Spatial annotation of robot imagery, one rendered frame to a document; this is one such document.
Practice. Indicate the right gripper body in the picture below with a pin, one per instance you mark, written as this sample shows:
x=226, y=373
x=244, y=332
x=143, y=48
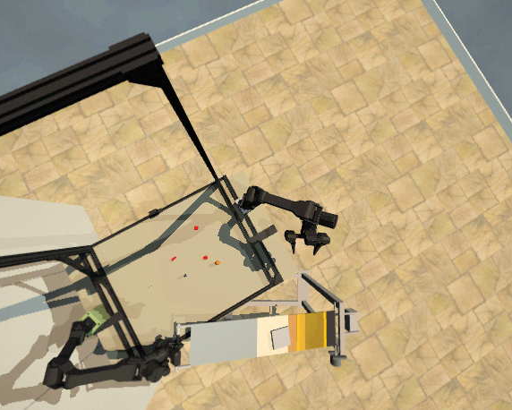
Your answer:
x=162, y=353

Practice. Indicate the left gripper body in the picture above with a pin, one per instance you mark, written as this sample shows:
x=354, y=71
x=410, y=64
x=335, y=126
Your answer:
x=291, y=236

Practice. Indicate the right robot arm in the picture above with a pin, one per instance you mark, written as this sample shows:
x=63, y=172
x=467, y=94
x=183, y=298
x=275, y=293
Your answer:
x=124, y=370

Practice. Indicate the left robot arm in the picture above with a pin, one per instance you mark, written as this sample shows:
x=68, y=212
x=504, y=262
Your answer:
x=305, y=209

